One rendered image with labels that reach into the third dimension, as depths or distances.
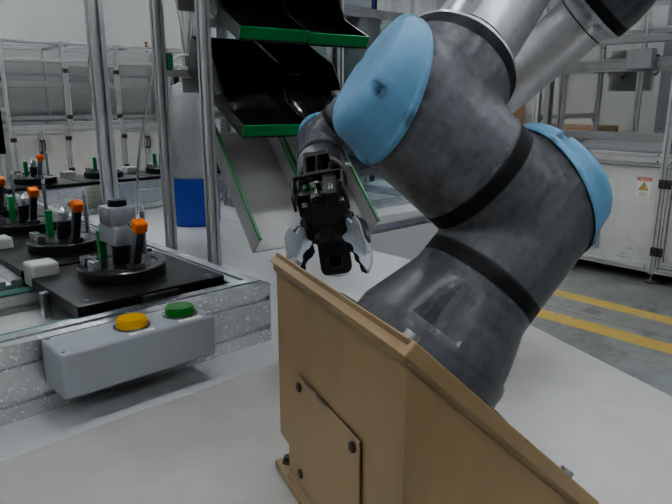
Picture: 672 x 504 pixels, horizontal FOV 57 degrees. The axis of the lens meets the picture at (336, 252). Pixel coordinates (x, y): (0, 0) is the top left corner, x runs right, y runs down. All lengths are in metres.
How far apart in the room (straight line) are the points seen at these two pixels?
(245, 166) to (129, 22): 11.42
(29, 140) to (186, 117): 8.10
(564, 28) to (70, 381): 0.75
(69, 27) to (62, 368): 11.47
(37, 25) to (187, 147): 10.12
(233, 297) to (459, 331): 0.54
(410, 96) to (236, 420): 0.48
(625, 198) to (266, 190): 3.87
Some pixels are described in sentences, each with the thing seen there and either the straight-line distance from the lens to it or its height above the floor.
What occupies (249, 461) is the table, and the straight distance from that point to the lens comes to 0.73.
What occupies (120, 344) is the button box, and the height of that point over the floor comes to 0.95.
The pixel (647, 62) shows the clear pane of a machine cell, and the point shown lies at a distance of 4.77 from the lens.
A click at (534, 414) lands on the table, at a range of 0.85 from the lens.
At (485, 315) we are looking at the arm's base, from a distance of 0.51.
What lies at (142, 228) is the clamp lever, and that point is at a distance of 0.98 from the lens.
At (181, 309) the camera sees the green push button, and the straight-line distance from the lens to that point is 0.87.
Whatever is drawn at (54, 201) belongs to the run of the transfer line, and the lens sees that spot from 2.26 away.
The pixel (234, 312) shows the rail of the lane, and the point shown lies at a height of 0.93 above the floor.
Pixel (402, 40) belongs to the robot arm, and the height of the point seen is 1.30.
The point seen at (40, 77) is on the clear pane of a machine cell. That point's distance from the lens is 10.05.
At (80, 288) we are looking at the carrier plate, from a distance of 1.02.
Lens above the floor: 1.25
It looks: 14 degrees down
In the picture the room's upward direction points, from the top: straight up
